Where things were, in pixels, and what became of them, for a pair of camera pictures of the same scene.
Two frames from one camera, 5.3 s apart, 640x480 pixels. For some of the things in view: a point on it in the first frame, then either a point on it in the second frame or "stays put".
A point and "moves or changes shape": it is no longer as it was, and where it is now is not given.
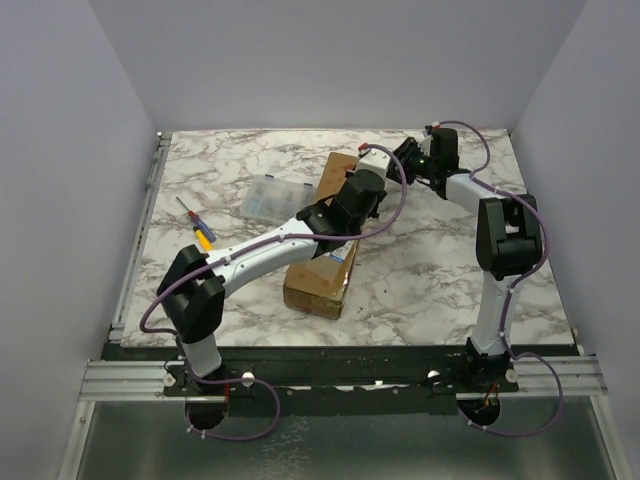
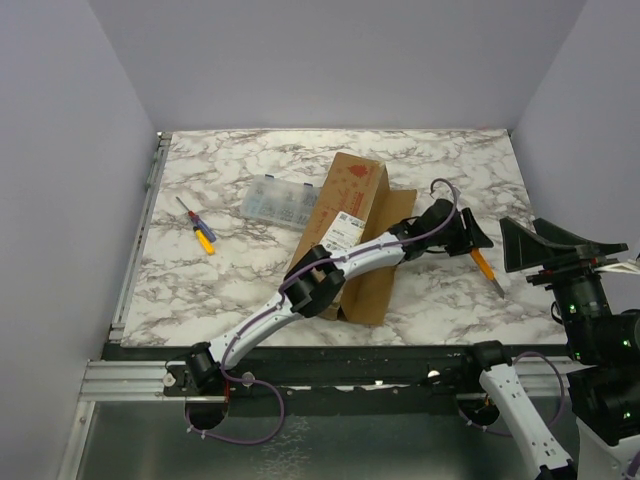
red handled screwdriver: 196,219 stays put
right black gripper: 405,160 → 576,257
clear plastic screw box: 276,200 stays put
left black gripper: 374,212 → 467,237
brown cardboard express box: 320,287 moves or changes shape
